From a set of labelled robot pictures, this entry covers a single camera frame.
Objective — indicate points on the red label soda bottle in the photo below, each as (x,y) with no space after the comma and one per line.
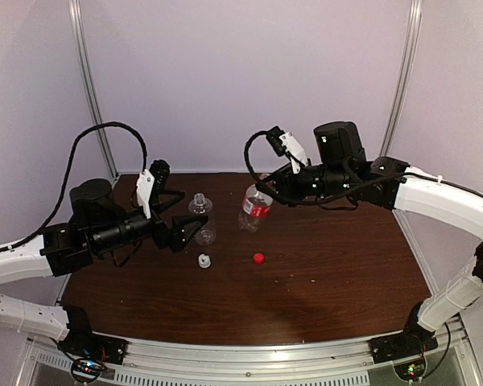
(254,209)

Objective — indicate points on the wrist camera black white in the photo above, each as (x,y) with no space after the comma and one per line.
(285,144)
(149,181)

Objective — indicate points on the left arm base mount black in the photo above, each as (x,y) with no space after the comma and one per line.
(101,348)

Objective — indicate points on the red soda bottle cap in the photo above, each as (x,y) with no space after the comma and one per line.
(259,258)

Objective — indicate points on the aluminium frame post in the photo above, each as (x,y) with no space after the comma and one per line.
(411,41)
(76,20)

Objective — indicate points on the round circuit board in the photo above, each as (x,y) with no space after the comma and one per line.
(410,370)
(85,370)

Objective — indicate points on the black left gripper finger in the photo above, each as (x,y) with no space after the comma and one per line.
(165,199)
(186,227)

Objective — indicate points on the white bottle cap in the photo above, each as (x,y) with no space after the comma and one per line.
(204,261)

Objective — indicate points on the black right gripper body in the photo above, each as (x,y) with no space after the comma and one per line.
(287,188)

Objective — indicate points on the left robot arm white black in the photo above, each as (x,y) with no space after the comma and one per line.
(98,227)

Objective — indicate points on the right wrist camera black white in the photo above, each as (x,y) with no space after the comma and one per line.
(285,144)

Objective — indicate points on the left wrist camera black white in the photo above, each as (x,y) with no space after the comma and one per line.
(149,181)

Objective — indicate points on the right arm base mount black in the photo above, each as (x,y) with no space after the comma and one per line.
(399,346)

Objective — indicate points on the left round circuit board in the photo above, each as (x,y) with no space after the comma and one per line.
(85,370)

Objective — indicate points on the aluminium front rail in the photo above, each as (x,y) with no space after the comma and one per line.
(339,362)

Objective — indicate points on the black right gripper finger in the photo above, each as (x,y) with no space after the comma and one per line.
(273,180)
(267,190)

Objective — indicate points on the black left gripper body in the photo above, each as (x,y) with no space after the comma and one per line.
(161,236)

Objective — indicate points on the right aluminium frame post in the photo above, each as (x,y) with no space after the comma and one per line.
(411,41)

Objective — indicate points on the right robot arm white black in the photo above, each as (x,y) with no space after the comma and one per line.
(345,173)

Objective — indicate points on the left aluminium frame post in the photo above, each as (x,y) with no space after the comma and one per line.
(76,20)

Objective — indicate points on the right round circuit board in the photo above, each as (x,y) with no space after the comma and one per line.
(410,370)

